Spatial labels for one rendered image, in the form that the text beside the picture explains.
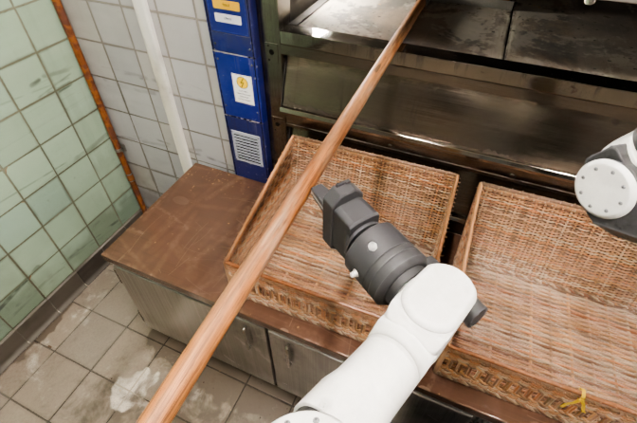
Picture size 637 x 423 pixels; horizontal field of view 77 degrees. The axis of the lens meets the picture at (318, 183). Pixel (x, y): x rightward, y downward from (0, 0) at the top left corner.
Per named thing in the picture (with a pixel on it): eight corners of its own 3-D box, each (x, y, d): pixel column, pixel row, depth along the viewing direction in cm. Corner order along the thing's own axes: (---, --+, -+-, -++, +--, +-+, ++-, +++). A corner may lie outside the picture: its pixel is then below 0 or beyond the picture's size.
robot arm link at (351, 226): (308, 194, 54) (362, 254, 47) (365, 170, 58) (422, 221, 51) (310, 252, 63) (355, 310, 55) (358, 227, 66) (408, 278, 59)
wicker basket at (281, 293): (294, 191, 153) (291, 131, 134) (443, 232, 137) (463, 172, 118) (227, 294, 119) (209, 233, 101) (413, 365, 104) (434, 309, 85)
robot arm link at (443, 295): (412, 299, 54) (354, 360, 44) (438, 252, 49) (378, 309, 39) (456, 332, 51) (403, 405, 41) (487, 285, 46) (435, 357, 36)
